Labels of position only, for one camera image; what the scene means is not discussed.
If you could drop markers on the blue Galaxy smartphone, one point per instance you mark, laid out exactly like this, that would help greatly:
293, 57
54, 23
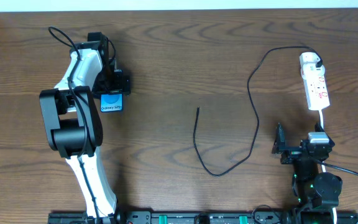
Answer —
111, 103

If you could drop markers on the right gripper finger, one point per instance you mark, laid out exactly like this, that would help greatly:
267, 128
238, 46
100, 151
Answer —
280, 141
318, 127

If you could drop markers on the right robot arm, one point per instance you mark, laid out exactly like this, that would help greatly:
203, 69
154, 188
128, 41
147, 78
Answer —
317, 192

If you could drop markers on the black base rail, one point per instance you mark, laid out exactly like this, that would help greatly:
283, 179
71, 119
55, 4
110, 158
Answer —
264, 216

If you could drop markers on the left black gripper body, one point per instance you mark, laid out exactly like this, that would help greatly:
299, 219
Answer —
117, 86

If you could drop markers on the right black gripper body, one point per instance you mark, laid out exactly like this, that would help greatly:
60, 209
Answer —
294, 149

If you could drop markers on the white power strip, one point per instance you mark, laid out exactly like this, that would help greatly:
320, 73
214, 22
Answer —
315, 89

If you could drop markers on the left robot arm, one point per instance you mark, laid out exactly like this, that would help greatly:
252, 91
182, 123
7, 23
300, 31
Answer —
91, 85

